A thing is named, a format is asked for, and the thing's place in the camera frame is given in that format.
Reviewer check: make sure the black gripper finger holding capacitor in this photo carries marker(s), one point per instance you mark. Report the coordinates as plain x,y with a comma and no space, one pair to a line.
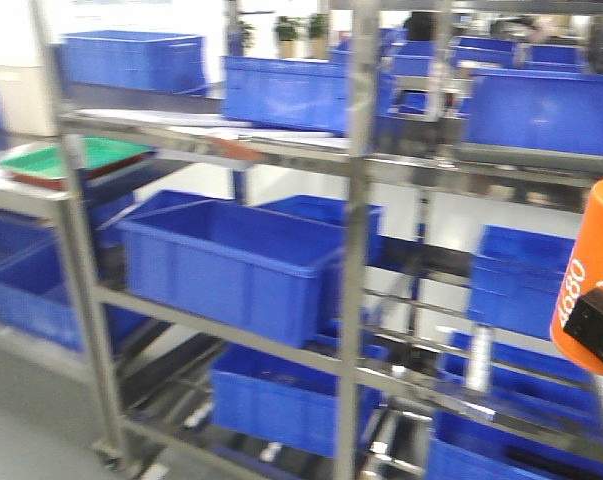
584,328

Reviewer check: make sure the orange cylindrical capacitor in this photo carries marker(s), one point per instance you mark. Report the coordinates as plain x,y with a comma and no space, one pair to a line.
583,273

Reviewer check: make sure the stainless steel shelf rack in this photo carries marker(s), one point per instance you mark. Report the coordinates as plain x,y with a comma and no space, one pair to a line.
358,167

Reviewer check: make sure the large blue bin centre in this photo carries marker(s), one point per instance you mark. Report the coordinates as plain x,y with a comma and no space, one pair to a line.
264,272

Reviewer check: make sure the red plastic tray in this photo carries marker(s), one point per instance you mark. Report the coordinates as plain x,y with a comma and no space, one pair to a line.
51,178

